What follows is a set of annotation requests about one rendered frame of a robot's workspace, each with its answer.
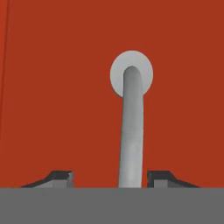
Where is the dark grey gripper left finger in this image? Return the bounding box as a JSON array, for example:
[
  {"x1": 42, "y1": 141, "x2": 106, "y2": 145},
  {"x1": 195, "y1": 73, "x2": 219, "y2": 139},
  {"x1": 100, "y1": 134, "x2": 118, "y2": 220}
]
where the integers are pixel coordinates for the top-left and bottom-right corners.
[{"x1": 20, "y1": 170, "x2": 75, "y2": 189}]

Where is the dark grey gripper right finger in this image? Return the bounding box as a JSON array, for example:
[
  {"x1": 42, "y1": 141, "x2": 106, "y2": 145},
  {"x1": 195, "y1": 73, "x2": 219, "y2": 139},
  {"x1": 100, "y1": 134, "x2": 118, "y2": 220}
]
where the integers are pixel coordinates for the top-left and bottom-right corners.
[{"x1": 146, "y1": 170, "x2": 200, "y2": 189}]

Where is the red drawer front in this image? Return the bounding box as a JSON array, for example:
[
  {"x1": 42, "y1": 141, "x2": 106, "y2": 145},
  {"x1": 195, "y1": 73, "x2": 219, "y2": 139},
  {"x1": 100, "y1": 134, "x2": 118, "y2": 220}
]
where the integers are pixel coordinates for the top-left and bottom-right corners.
[{"x1": 0, "y1": 0, "x2": 224, "y2": 189}]

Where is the grey drawer handle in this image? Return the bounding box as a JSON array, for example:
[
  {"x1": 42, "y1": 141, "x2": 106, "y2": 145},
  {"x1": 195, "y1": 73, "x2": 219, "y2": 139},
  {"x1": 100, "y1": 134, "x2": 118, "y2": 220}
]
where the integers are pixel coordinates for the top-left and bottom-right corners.
[{"x1": 109, "y1": 50, "x2": 154, "y2": 189}]

